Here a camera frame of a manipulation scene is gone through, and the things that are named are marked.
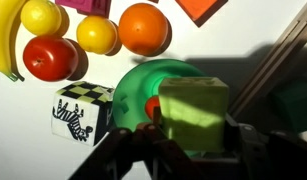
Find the small red fruit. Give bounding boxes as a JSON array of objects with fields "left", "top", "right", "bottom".
[{"left": 144, "top": 95, "right": 161, "bottom": 121}]

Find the yellow lemon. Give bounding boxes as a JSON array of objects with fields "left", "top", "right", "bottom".
[{"left": 20, "top": 0, "right": 63, "bottom": 37}]

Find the magenta block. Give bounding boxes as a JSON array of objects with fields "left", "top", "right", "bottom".
[{"left": 54, "top": 0, "right": 112, "bottom": 18}]

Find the zebra checkered cube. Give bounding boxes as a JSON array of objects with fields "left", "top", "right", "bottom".
[{"left": 51, "top": 80, "right": 115, "bottom": 147}]

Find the green plastic bowl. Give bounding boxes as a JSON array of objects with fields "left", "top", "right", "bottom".
[{"left": 112, "top": 58, "right": 207, "bottom": 158}]

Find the wooden tray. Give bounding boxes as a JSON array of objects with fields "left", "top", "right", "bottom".
[{"left": 227, "top": 0, "right": 307, "bottom": 134}]

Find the orange fruit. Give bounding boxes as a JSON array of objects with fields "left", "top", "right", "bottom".
[{"left": 118, "top": 2, "right": 169, "bottom": 56}]

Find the red tomato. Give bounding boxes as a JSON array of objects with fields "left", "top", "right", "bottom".
[{"left": 22, "top": 35, "right": 79, "bottom": 83}]

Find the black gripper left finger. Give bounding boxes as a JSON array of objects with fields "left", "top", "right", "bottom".
[{"left": 68, "top": 106, "right": 207, "bottom": 180}]

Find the yellow banana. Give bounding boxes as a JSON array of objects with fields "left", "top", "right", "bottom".
[{"left": 0, "top": 0, "right": 27, "bottom": 83}]

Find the orange block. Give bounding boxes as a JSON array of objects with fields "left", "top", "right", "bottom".
[{"left": 175, "top": 0, "right": 229, "bottom": 28}]

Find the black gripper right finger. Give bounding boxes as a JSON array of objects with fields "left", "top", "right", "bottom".
[{"left": 223, "top": 113, "right": 307, "bottom": 180}]

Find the small yellow round fruit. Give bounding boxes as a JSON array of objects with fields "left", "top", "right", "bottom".
[{"left": 76, "top": 15, "right": 118, "bottom": 55}]

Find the lime green block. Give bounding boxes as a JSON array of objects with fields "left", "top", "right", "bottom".
[{"left": 158, "top": 76, "right": 230, "bottom": 154}]

